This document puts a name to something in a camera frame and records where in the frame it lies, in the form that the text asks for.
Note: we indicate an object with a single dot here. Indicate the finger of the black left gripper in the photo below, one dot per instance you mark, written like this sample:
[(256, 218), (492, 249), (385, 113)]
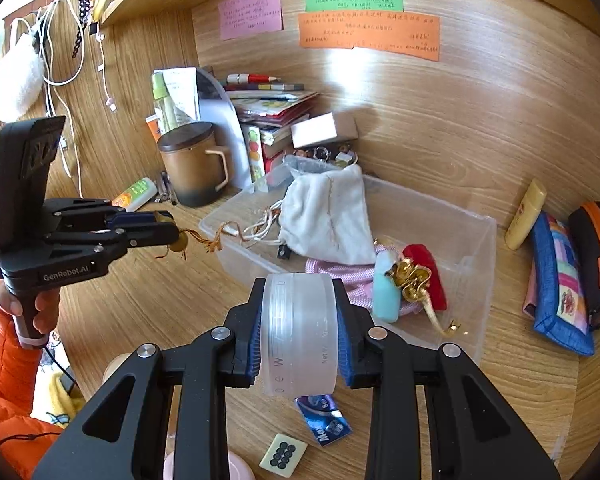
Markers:
[(152, 234), (136, 219)]

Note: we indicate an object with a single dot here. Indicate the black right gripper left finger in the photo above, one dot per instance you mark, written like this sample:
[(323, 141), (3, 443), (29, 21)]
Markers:
[(163, 400)]

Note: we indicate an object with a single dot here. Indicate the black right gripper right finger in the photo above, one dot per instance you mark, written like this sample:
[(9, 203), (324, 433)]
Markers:
[(474, 432)]

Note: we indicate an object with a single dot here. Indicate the gold charm with orange tassel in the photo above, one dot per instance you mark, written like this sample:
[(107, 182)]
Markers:
[(210, 244)]

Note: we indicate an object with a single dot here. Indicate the blue Max blade box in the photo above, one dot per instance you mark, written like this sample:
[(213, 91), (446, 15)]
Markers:
[(324, 418)]

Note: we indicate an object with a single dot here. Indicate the green mahjong tile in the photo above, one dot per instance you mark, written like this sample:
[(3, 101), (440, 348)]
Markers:
[(283, 455)]

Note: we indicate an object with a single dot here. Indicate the clear tape roll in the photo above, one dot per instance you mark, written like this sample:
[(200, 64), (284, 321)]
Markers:
[(299, 335)]

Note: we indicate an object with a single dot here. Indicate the red pouch with gold tassel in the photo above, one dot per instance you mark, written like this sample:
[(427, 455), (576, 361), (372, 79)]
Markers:
[(417, 277)]

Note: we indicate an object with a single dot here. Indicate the white drawstring pouch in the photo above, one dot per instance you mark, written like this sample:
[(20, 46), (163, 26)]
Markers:
[(324, 217)]

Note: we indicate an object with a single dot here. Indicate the left hand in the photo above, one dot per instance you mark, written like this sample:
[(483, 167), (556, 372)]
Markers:
[(35, 317)]

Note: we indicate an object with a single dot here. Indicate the orange green tube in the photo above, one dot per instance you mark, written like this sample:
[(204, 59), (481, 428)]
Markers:
[(136, 195)]

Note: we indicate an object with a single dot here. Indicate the metal binder clips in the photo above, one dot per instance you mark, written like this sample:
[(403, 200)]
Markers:
[(165, 190)]

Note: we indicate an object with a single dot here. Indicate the brown mug with lid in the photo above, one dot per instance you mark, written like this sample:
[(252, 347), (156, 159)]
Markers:
[(197, 166)]

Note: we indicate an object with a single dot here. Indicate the teal small bottle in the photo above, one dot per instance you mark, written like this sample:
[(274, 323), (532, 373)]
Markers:
[(386, 297)]

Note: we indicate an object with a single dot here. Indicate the orange jacket sleeve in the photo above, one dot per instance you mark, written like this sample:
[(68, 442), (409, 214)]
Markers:
[(24, 439)]

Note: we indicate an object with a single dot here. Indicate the fruit pattern book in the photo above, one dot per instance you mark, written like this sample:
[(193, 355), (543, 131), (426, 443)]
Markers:
[(254, 148)]

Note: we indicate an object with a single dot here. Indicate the clear plastic storage bin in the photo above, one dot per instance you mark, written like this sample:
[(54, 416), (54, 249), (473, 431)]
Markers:
[(463, 244)]

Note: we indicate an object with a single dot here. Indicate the pink knitted item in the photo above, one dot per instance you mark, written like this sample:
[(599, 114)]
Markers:
[(358, 280)]

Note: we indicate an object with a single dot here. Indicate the stack of books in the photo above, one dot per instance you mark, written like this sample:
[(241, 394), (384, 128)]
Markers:
[(273, 108)]

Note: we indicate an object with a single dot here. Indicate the blue patchwork pencil pouch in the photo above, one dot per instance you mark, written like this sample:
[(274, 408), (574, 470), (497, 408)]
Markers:
[(559, 311)]

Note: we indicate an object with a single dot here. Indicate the white fluffy item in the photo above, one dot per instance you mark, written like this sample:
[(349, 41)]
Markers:
[(21, 70)]

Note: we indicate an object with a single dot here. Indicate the red white marker pen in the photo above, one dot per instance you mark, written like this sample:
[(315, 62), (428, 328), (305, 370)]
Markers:
[(244, 78)]

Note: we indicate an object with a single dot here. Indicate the yellow sunscreen bottle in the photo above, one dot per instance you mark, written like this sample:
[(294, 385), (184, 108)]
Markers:
[(527, 212)]

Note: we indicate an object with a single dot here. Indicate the white bowl of beads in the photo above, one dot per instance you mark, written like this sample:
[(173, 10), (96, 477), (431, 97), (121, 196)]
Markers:
[(339, 155)]

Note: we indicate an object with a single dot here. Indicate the small white cardboard box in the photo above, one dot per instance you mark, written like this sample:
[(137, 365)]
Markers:
[(324, 129)]

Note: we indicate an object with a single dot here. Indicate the pink paper note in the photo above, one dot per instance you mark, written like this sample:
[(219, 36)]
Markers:
[(245, 18)]

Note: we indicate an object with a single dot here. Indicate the green paper note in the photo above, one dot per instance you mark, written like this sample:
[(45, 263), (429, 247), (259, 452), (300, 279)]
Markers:
[(332, 5)]

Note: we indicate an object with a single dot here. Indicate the orange paper note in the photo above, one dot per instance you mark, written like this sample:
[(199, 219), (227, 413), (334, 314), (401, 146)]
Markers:
[(407, 33)]

